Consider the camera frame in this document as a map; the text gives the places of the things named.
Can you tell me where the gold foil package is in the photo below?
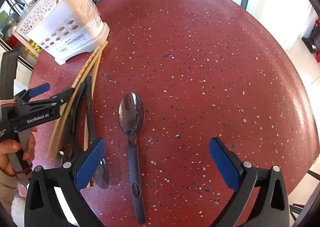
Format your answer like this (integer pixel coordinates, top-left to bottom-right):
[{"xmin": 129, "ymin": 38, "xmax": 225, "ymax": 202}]
[{"xmin": 28, "ymin": 40, "xmax": 42, "ymax": 53}]

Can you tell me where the black handled utensil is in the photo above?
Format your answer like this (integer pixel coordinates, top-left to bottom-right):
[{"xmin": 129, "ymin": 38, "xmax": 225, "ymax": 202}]
[{"xmin": 59, "ymin": 82, "xmax": 86, "ymax": 163}]

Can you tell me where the white plastic utensil holder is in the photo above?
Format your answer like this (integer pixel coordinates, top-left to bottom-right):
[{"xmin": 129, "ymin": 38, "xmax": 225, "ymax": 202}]
[{"xmin": 28, "ymin": 0, "xmax": 110, "ymax": 65}]

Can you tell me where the person's left hand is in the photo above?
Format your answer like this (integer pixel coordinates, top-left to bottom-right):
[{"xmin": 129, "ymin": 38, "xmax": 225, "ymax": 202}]
[{"xmin": 1, "ymin": 127, "xmax": 37, "ymax": 180}]

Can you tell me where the black handled metal spoon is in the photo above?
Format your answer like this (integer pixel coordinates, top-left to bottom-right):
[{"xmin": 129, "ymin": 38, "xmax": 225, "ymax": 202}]
[{"xmin": 118, "ymin": 92, "xmax": 146, "ymax": 224}]

